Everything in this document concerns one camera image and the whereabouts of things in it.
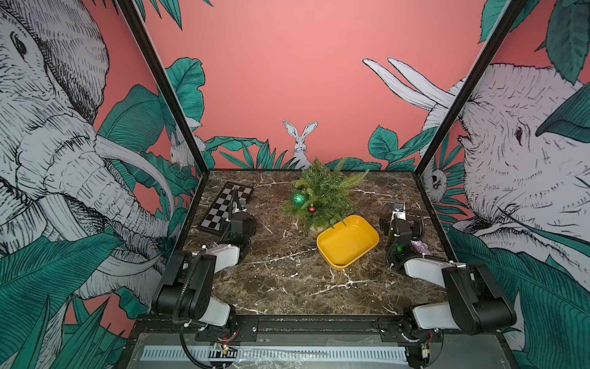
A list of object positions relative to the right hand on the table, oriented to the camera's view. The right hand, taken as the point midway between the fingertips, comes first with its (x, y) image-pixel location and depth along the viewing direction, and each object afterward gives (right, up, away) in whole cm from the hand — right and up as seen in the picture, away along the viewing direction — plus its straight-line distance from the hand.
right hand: (400, 211), depth 89 cm
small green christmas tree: (-30, +5, -18) cm, 35 cm away
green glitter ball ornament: (-40, +6, -19) cm, 45 cm away
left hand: (-66, -2, +4) cm, 66 cm away
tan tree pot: (-34, -10, +4) cm, 36 cm away
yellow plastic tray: (-23, -14, 0) cm, 27 cm away
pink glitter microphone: (+9, -15, +1) cm, 17 cm away
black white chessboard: (-76, -2, +9) cm, 76 cm away
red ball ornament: (-36, +2, -19) cm, 41 cm away
